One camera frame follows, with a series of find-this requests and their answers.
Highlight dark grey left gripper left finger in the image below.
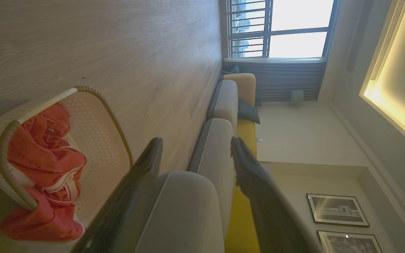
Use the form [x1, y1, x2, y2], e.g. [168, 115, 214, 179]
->
[71, 137, 163, 253]

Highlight ceiling air vent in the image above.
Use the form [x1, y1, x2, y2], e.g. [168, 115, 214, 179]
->
[369, 0, 405, 81]

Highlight cream perforated laundry basket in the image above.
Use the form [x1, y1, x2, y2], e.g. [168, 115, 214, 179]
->
[0, 86, 133, 246]

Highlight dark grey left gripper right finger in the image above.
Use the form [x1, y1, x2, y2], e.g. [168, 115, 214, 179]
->
[231, 136, 324, 253]

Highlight black framed picture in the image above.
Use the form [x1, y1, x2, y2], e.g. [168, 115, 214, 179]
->
[317, 230, 383, 253]
[307, 193, 370, 228]

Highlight grey slatted panel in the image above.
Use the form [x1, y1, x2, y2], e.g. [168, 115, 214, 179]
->
[224, 58, 326, 102]

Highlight window with metal railing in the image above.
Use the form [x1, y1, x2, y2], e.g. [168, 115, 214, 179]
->
[226, 0, 340, 59]

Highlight grey and yellow sofa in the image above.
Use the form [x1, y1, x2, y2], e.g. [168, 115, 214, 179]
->
[136, 73, 261, 253]

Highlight dark grey throw pillow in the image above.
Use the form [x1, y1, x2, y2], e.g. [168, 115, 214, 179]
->
[238, 98, 261, 124]

